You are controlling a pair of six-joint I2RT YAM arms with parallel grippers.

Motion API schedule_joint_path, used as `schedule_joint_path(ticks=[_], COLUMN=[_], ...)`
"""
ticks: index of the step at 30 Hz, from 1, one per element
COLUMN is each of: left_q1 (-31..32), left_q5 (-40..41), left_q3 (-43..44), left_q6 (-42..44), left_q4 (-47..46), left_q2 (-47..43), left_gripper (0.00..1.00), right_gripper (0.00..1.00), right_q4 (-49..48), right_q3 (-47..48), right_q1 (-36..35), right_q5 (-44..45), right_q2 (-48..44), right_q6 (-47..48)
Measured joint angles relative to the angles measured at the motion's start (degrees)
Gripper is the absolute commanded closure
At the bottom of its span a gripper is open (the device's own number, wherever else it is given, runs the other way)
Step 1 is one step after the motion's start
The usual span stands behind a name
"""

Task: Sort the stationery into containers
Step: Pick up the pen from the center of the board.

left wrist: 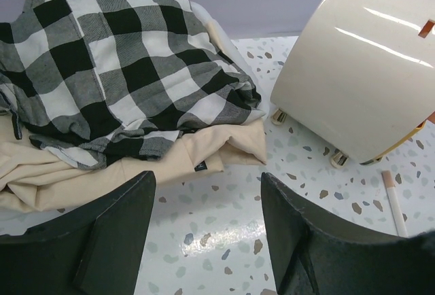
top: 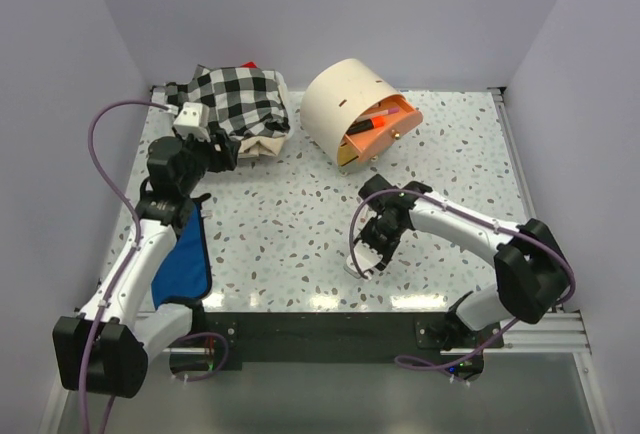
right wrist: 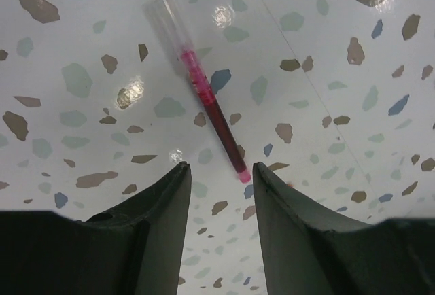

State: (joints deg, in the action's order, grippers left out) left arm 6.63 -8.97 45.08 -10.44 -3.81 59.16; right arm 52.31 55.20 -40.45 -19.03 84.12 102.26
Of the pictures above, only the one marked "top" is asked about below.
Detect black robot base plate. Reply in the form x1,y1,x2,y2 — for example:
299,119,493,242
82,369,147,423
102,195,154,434
202,312,500,370

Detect grey-green bottom drawer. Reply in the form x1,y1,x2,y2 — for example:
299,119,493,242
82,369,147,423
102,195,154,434
338,158,372,175

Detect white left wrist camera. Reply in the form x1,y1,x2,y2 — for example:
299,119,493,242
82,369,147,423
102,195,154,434
173,102,211,142

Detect orange black highlighter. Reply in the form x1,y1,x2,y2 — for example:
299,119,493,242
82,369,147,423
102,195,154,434
346,116,385,136

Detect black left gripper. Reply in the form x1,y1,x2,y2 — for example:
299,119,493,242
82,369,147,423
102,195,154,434
172,125,240,195

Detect yellow drawer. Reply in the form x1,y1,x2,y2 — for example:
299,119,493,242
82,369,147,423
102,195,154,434
336,144,359,166

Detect aluminium frame rail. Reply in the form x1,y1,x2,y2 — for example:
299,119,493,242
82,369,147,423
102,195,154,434
495,312,591,354

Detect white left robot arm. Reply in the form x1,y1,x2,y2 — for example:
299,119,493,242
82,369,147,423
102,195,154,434
52,129,240,398

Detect beige folded cloth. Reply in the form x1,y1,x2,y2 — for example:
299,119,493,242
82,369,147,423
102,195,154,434
238,71,295,159

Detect salmon top drawer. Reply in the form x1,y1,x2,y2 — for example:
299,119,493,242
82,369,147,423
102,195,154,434
339,95,423,160

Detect round beige drawer organizer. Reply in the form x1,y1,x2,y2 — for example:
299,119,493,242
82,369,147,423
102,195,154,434
300,58,401,167

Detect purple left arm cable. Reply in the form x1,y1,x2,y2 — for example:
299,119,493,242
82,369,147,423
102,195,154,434
77,98,231,434

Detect blue cloth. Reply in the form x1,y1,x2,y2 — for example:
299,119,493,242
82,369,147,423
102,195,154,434
151,193,212,308

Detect black white checkered cloth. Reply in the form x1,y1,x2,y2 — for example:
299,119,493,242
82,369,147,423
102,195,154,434
164,66,290,140

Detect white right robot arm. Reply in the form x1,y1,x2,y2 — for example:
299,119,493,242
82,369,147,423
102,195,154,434
345,174,576,350

